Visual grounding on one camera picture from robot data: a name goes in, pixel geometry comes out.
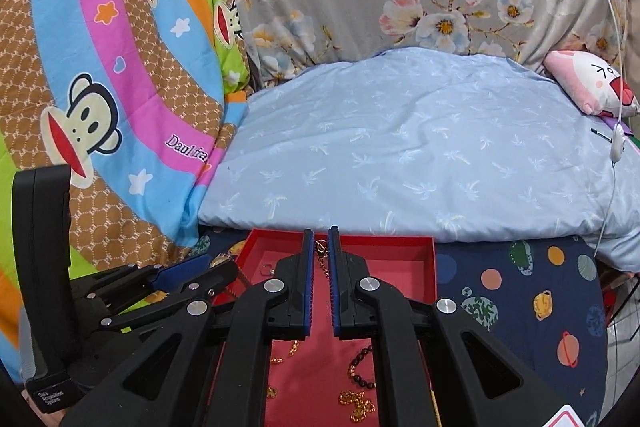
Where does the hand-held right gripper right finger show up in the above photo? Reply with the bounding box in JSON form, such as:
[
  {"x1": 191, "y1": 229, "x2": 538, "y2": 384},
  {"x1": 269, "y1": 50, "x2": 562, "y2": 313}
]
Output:
[{"x1": 327, "y1": 226, "x2": 568, "y2": 427}]

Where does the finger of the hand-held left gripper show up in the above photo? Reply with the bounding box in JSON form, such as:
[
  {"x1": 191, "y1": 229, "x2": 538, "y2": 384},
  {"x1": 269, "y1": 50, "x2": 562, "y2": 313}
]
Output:
[
  {"x1": 75, "y1": 253, "x2": 214, "y2": 304},
  {"x1": 99, "y1": 262, "x2": 240, "y2": 332}
]

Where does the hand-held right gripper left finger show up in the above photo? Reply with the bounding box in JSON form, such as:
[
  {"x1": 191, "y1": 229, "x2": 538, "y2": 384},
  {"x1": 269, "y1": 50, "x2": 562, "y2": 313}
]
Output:
[{"x1": 62, "y1": 228, "x2": 316, "y2": 427}]

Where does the red cardboard box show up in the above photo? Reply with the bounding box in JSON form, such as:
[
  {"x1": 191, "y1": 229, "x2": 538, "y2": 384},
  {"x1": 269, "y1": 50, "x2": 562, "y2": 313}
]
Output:
[{"x1": 212, "y1": 227, "x2": 439, "y2": 427}]

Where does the dark bead bracelet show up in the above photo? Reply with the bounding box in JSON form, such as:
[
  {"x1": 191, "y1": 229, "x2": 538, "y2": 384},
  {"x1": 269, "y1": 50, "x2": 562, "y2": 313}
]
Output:
[{"x1": 348, "y1": 344, "x2": 379, "y2": 391}]

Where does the gold charm bracelet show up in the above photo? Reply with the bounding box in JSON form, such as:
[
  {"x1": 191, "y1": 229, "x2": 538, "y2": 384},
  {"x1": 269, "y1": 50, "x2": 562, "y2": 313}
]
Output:
[{"x1": 337, "y1": 389, "x2": 376, "y2": 426}]

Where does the light blue pillow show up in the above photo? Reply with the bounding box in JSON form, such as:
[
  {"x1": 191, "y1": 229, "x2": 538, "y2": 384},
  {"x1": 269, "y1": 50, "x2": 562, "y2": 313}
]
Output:
[{"x1": 197, "y1": 47, "x2": 640, "y2": 274}]

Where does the navy planet print bed sheet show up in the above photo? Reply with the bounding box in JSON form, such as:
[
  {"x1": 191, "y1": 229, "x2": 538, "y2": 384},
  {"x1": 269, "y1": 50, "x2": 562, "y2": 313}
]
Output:
[{"x1": 187, "y1": 227, "x2": 609, "y2": 427}]

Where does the colourful monkey print blanket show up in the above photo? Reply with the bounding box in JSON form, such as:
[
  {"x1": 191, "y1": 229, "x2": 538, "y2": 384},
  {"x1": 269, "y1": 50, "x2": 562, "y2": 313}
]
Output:
[{"x1": 0, "y1": 0, "x2": 251, "y2": 379}]

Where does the white red-edged card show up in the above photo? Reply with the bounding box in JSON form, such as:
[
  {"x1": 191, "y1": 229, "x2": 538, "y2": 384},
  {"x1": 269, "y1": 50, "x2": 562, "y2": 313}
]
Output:
[{"x1": 542, "y1": 404, "x2": 587, "y2": 427}]

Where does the pink cartoon face pillow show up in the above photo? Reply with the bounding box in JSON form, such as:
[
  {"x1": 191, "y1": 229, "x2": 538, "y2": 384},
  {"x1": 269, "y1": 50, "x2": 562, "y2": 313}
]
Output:
[{"x1": 542, "y1": 50, "x2": 640, "y2": 118}]

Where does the white cable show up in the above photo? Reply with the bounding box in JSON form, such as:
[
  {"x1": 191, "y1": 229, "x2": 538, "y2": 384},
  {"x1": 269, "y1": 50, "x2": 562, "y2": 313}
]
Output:
[{"x1": 565, "y1": 0, "x2": 629, "y2": 259}]

